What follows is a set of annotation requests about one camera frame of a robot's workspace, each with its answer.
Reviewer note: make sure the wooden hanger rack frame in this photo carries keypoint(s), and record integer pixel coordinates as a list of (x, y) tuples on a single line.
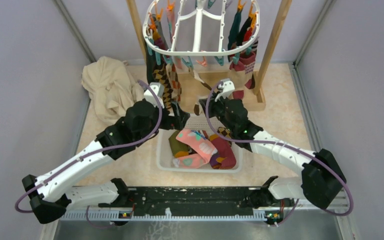
[(254, 99)]

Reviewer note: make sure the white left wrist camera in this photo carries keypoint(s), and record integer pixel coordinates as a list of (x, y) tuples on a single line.
[(154, 93)]

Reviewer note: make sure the white oval clip hanger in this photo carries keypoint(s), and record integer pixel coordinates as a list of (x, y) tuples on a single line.
[(149, 28)]

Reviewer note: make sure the cream argyle sock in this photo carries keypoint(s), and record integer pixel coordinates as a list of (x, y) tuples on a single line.
[(175, 85)]

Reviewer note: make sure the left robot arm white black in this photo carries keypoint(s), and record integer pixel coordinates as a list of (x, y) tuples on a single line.
[(52, 194)]

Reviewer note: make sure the beige crumpled cloth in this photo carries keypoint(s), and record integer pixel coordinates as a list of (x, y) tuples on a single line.
[(111, 87)]

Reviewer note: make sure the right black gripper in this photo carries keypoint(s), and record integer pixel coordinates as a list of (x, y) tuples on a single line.
[(213, 103)]

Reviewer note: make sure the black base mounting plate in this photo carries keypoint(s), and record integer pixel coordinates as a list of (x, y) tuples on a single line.
[(198, 201)]

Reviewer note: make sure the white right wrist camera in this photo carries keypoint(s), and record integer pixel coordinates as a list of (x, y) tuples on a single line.
[(226, 88)]

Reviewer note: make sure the aluminium rail frame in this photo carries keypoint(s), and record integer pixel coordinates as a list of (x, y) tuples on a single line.
[(301, 221)]

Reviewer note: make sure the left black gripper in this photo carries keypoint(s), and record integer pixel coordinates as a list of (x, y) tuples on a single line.
[(179, 120)]

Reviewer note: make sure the red and grey sock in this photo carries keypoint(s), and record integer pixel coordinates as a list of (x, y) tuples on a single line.
[(248, 34)]

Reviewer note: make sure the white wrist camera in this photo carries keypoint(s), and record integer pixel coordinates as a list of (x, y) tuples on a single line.
[(226, 88), (154, 93)]

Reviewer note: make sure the pink striped toe sock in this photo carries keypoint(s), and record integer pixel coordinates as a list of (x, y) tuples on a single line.
[(242, 74)]

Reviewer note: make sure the brown yellow argyle sock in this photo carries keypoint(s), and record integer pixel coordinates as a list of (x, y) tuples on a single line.
[(225, 132)]

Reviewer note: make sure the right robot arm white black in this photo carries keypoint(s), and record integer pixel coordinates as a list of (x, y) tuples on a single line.
[(320, 178)]

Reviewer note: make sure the pink plastic clip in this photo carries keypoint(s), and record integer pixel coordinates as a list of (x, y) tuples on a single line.
[(203, 62)]

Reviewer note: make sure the dark teal sock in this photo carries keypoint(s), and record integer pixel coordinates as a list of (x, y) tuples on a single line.
[(234, 30)]

